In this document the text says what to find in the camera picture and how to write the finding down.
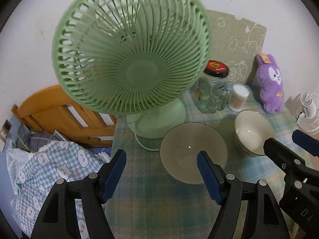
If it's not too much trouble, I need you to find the floral bowl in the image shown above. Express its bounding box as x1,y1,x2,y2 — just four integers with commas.
159,122,228,184
234,110,276,157

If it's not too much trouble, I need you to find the white standing fan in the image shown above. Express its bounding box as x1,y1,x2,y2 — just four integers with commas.
295,92,318,135

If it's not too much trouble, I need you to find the blue checkered blanket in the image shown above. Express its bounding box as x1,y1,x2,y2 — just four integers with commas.
6,141,111,236

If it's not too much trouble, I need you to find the purple plush bunny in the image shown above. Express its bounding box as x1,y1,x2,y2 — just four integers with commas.
255,53,284,113

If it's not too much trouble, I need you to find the cotton swab container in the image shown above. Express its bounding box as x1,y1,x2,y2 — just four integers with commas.
228,84,250,112

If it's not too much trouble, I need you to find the grey striped pillow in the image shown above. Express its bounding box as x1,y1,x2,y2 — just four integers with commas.
15,125,69,153

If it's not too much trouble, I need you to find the plaid tablecloth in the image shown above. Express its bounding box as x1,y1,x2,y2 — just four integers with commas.
106,92,284,238

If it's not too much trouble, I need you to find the glass jar black lid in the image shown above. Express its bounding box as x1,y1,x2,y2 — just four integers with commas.
194,60,229,113

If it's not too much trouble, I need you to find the wooden bed headboard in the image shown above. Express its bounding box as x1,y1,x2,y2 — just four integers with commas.
11,85,117,148

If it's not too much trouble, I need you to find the green desk fan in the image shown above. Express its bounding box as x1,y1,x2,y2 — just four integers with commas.
52,0,211,139

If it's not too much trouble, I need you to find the wall power socket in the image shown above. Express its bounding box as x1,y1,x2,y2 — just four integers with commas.
0,120,12,142

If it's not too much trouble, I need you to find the green cartoon wall mat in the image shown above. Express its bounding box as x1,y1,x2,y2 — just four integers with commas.
207,10,267,85

